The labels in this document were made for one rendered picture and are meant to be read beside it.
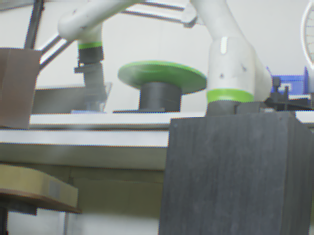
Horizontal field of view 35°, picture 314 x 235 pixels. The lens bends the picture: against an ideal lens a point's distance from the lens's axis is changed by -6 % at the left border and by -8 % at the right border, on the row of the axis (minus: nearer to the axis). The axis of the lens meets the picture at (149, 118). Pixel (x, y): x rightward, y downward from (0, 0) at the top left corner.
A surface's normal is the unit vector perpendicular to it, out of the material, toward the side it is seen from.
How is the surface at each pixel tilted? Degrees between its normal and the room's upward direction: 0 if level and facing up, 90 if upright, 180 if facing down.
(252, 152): 90
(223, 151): 90
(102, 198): 90
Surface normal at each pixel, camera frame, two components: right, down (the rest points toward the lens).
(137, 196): -0.40, -0.28
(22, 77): 0.11, -0.25
